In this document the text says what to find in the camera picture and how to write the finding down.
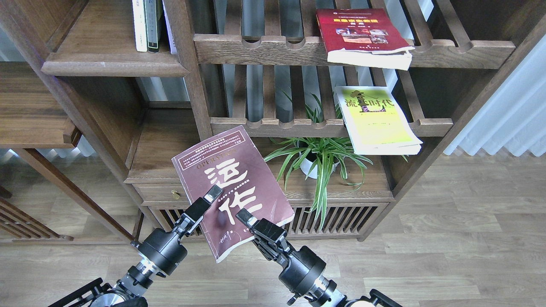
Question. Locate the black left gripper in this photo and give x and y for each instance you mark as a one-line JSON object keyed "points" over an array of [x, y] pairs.
{"points": [[162, 251]]}

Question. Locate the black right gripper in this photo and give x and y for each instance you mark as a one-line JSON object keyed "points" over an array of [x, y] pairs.
{"points": [[301, 270]]}

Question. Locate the maroon book white characters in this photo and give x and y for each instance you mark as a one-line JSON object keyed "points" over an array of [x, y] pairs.
{"points": [[231, 161]]}

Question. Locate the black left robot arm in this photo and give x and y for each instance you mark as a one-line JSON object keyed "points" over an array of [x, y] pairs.
{"points": [[125, 292]]}

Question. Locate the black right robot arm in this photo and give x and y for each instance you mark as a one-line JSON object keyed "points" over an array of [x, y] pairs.
{"points": [[332, 297]]}

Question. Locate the red book on shelf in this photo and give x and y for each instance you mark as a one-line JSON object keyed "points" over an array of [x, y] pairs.
{"points": [[363, 37]]}

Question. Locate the green spider plant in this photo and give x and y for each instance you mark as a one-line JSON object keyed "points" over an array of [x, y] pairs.
{"points": [[324, 154]]}

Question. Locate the dark wooden bookshelf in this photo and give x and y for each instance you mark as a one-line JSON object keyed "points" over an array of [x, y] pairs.
{"points": [[268, 72]]}

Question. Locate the yellow green book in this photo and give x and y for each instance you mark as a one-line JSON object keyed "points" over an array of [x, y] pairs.
{"points": [[375, 123]]}

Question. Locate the white upright book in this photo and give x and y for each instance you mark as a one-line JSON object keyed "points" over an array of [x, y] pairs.
{"points": [[141, 39]]}

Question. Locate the dark green upright book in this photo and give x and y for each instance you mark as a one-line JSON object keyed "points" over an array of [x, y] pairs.
{"points": [[153, 20]]}

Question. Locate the wooden side table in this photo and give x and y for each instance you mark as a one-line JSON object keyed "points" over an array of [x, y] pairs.
{"points": [[31, 119]]}

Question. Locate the white curtain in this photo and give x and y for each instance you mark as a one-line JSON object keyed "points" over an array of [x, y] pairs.
{"points": [[514, 118]]}

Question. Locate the white book behind post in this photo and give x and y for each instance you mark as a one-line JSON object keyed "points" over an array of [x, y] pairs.
{"points": [[172, 44]]}

